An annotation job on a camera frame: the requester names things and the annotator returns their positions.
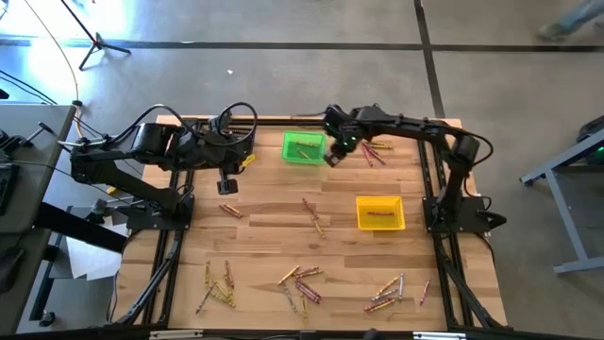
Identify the yellow extension cable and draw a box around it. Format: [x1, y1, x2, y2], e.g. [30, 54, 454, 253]
[22, 0, 125, 196]

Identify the yellow plastic basket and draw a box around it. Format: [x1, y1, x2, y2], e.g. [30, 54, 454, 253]
[356, 195, 407, 232]

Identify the green plastic basket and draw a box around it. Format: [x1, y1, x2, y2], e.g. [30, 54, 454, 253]
[281, 130, 327, 166]

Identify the grey metal table frame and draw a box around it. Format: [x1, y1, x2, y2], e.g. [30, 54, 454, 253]
[520, 127, 604, 276]

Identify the black aluminium table frame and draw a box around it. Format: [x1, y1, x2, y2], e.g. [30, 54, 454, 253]
[106, 116, 506, 334]

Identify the black device with green light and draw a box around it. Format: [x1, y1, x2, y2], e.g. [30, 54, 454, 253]
[576, 116, 604, 166]

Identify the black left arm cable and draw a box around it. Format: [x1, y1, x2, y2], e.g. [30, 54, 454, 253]
[112, 100, 260, 148]

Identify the black power adapter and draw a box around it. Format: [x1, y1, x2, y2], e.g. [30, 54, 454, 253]
[88, 196, 148, 223]

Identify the grey desk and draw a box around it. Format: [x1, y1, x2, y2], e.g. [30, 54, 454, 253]
[0, 103, 76, 334]

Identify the person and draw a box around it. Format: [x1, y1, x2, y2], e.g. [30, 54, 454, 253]
[536, 0, 604, 43]

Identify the black desk clamp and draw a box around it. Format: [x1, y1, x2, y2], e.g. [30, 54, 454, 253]
[0, 121, 54, 153]

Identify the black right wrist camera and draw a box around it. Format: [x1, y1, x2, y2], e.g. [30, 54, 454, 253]
[324, 104, 349, 133]

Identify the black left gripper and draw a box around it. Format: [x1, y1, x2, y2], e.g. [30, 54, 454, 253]
[197, 134, 256, 170]

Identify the black desk beam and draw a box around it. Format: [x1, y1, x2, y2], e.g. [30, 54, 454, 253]
[32, 201, 128, 254]

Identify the white paper sheet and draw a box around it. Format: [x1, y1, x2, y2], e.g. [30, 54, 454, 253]
[65, 222, 129, 282]

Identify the black tripod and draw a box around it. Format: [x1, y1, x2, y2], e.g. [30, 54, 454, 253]
[59, 0, 133, 72]

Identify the silver metal bracket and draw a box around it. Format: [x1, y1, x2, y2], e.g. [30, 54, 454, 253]
[149, 330, 204, 340]
[412, 331, 468, 340]

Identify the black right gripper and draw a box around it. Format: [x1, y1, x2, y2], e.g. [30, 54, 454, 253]
[324, 110, 367, 168]

